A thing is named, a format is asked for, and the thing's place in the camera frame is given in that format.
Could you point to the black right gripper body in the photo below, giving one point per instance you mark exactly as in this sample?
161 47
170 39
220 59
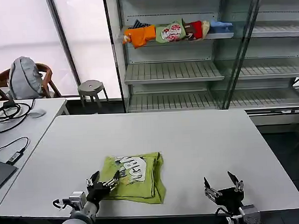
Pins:
229 197

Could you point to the white computer mouse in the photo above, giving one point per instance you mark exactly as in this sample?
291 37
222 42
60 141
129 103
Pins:
38 113

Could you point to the dark window frame post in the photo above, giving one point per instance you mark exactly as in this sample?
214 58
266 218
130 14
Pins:
63 39

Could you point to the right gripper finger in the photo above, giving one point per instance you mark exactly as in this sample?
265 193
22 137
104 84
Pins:
211 191
238 185

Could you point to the grey backpack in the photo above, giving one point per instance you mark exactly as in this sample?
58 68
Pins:
24 78

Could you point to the grey round stool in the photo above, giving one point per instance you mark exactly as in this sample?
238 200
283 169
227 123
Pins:
90 86

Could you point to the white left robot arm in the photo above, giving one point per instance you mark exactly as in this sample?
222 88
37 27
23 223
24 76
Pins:
77 223

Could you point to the green t-shirt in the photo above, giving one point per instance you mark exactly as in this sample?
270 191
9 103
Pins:
137 177

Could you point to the brown wooden chair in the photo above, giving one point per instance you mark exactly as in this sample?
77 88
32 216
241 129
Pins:
48 76

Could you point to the grey shelf rack with snacks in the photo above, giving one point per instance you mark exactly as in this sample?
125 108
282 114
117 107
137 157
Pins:
172 66

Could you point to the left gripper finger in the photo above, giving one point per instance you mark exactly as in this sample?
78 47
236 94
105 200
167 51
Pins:
91 181
112 183

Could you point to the glass-fronted empty shelf rack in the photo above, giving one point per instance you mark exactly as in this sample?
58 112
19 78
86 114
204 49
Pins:
271 69

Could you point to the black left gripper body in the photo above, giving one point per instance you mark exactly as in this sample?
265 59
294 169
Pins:
97 192

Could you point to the dark grey laptop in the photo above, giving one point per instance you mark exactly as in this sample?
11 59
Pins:
2 173

